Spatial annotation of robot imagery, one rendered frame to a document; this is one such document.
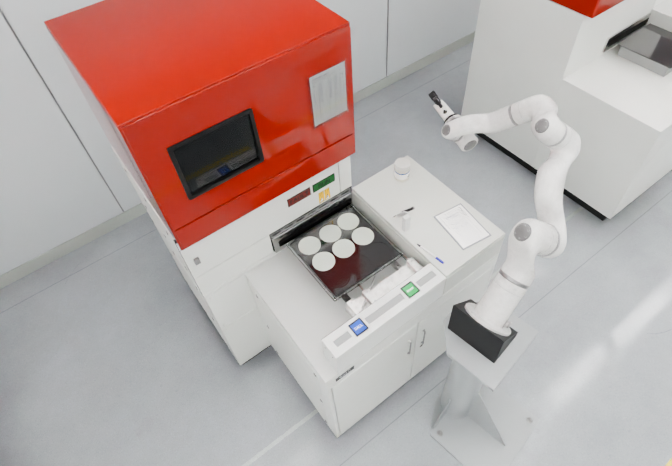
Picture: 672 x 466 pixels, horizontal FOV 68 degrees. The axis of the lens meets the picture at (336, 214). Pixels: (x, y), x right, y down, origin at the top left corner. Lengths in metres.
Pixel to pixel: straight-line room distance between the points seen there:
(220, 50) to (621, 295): 2.67
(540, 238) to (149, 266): 2.52
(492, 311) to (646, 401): 1.41
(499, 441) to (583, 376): 0.61
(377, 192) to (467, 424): 1.29
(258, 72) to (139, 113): 0.38
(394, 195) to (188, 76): 1.11
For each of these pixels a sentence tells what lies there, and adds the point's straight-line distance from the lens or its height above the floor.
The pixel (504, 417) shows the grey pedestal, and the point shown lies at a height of 0.01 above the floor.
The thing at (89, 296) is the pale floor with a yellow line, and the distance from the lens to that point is 3.57.
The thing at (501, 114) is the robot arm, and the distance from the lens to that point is 2.15.
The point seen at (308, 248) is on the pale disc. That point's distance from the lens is 2.20.
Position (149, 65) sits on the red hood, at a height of 1.82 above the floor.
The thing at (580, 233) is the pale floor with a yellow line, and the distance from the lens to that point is 3.62.
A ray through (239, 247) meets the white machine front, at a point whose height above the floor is 1.01.
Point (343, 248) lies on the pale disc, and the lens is 2.18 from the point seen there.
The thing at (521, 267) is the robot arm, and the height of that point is 1.16.
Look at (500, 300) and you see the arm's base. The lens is 1.92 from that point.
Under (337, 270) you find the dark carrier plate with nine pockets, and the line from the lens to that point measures 2.12.
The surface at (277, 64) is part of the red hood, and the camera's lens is 1.63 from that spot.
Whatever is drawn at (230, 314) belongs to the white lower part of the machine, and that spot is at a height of 0.59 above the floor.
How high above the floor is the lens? 2.68
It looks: 50 degrees down
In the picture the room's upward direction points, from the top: 5 degrees counter-clockwise
